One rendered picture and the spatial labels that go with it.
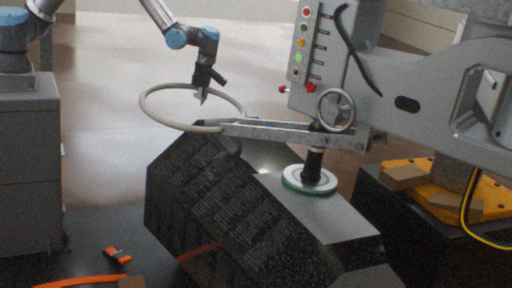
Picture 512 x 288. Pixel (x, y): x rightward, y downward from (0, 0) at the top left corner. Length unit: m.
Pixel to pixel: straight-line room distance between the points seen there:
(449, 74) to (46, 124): 1.75
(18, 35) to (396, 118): 1.67
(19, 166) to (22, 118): 0.24
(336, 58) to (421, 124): 0.34
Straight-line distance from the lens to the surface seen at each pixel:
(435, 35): 9.74
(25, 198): 2.63
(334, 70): 1.65
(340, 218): 1.76
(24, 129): 2.46
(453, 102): 1.53
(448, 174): 2.24
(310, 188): 1.85
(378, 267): 1.69
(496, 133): 1.54
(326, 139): 1.77
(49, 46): 3.54
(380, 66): 1.59
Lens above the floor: 1.69
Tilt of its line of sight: 24 degrees down
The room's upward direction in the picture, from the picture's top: 9 degrees clockwise
